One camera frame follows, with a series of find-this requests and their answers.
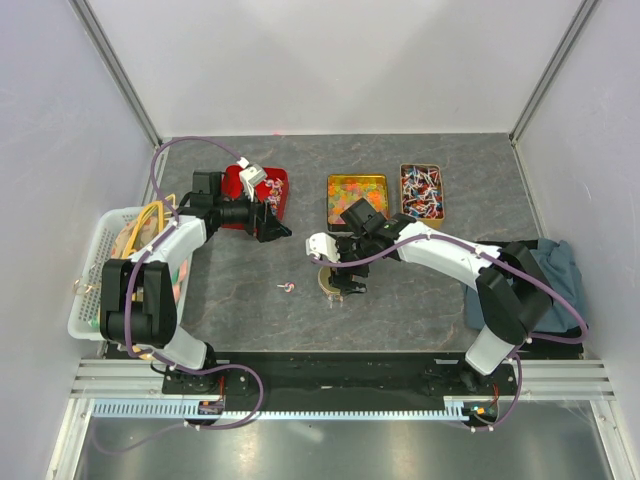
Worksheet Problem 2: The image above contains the patterned pink cloth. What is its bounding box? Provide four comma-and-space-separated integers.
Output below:
94, 202, 188, 333

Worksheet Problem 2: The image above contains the folded blue-grey cloth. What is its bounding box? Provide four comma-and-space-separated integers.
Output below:
463, 238, 587, 336

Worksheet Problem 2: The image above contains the aluminium frame rail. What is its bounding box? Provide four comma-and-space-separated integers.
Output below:
70, 359, 615, 402

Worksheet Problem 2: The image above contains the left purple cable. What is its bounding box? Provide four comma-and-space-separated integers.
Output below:
89, 136, 264, 455

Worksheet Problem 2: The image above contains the purple cable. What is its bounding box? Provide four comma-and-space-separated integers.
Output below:
89, 136, 264, 455
309, 234, 590, 434

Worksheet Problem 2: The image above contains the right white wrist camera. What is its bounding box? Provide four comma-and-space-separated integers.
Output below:
305, 232, 340, 263

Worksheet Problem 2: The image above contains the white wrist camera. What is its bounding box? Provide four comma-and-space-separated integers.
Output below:
237, 157, 267, 201
305, 232, 340, 263

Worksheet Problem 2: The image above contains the red candy tray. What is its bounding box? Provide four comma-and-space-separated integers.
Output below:
221, 164, 289, 222

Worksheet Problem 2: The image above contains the gold gummy tin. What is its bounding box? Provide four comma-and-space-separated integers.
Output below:
327, 174, 390, 232

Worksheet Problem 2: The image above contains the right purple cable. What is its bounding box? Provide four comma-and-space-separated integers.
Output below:
309, 234, 590, 434

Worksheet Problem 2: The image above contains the yellow clothes hanger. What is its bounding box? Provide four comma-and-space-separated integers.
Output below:
111, 200, 181, 360

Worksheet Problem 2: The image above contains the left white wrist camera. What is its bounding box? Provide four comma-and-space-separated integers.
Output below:
237, 157, 267, 201

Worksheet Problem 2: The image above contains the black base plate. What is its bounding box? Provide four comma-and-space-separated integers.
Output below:
162, 352, 516, 411

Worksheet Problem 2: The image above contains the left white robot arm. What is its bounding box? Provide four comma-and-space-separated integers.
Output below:
100, 172, 292, 393

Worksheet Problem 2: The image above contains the white plastic basket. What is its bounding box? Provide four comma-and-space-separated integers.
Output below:
68, 207, 207, 355

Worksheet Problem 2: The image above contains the gold lollipop tin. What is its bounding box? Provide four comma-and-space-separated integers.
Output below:
400, 164, 445, 229

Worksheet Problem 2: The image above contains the grey slotted cable duct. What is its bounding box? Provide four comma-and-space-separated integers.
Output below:
93, 399, 469, 422

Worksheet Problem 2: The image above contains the clear glass jar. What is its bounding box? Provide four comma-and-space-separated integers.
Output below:
326, 292, 349, 308

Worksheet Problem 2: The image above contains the stray swirl lollipop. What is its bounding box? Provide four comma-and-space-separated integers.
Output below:
277, 282, 295, 293

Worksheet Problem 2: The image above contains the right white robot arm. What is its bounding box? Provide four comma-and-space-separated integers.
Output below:
306, 199, 553, 394

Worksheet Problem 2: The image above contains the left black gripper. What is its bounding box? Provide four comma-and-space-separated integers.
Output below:
214, 182, 290, 243

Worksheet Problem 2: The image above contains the round wooden jar lid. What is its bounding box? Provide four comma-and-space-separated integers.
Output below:
317, 267, 343, 295

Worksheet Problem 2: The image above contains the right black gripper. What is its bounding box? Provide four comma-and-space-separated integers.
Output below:
328, 234, 375, 296

